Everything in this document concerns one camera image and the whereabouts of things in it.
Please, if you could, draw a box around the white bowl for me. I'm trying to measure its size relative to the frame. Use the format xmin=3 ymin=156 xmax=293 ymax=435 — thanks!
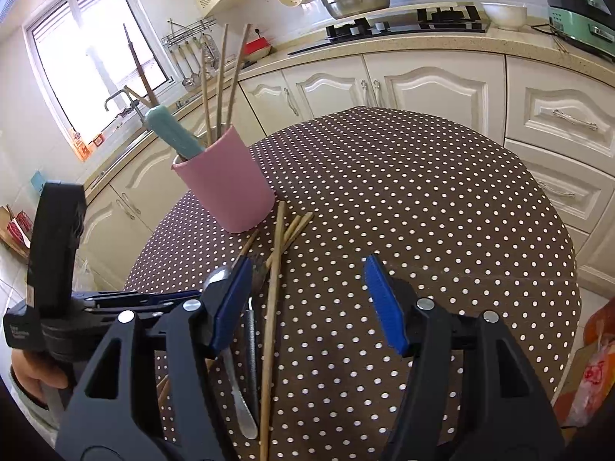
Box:
xmin=482 ymin=2 xmax=528 ymax=31

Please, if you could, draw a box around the red utensil holder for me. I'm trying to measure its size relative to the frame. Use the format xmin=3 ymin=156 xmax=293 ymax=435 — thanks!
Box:
xmin=7 ymin=210 xmax=34 ymax=253

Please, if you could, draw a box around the person's left forearm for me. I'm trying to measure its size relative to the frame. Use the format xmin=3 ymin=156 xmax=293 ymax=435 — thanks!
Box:
xmin=8 ymin=375 xmax=61 ymax=438

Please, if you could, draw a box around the black gas stove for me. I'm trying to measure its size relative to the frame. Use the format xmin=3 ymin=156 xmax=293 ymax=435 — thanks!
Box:
xmin=288 ymin=4 xmax=492 ymax=56

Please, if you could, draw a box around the kitchen window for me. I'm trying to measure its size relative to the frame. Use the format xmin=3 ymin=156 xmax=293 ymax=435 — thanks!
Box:
xmin=24 ymin=0 xmax=174 ymax=142

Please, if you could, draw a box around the green electric cooker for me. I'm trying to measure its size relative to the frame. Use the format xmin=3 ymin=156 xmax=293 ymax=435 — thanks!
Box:
xmin=544 ymin=0 xmax=615 ymax=61

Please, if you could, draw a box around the black power cord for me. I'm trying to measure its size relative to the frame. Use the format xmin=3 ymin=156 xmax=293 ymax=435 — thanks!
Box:
xmin=531 ymin=24 xmax=568 ymax=53

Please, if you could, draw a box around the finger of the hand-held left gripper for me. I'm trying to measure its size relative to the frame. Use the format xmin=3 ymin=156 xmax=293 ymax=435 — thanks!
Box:
xmin=86 ymin=298 xmax=203 ymax=320
xmin=72 ymin=289 xmax=203 ymax=302

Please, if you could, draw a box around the bundle of wooden chopsticks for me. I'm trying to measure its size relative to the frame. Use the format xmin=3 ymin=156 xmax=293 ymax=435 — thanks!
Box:
xmin=122 ymin=22 xmax=315 ymax=461

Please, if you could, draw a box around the orange bottle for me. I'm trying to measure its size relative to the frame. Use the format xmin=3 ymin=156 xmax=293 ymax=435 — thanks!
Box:
xmin=72 ymin=132 xmax=92 ymax=161

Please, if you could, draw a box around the wooden cutting board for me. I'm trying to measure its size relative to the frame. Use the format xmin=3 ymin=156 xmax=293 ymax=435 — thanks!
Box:
xmin=0 ymin=204 xmax=15 ymax=250

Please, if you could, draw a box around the light blue knife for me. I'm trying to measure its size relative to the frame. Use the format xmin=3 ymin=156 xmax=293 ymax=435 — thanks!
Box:
xmin=144 ymin=104 xmax=205 ymax=159

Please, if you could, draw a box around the metal wall utensil rack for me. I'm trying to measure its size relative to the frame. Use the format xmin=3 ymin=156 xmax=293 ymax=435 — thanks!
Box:
xmin=161 ymin=17 xmax=218 ymax=49

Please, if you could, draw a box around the pink cup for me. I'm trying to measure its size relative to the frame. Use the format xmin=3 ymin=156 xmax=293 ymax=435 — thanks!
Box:
xmin=171 ymin=124 xmax=277 ymax=234

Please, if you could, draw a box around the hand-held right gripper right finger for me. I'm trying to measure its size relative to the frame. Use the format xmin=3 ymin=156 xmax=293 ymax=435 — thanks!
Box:
xmin=364 ymin=254 xmax=565 ymax=461

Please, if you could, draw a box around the pink printed plastic bag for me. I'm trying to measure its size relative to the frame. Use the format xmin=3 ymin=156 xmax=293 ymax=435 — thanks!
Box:
xmin=572 ymin=346 xmax=615 ymax=427

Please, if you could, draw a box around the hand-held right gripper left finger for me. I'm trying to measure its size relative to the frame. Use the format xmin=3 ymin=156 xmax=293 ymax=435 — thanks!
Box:
xmin=58 ymin=258 xmax=254 ymax=461

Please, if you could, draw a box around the metal sink faucet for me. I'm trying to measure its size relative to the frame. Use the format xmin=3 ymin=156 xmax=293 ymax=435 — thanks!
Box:
xmin=104 ymin=85 xmax=147 ymax=118

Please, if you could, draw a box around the brown polka dot tablecloth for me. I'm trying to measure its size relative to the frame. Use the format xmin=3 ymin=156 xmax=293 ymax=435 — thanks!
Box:
xmin=122 ymin=106 xmax=582 ymax=461

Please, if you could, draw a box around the person's left hand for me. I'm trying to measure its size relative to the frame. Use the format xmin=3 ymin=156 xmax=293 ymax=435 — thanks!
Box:
xmin=10 ymin=348 xmax=69 ymax=403

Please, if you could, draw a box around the metal spoon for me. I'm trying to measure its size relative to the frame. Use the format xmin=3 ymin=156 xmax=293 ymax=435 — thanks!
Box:
xmin=201 ymin=265 xmax=259 ymax=440

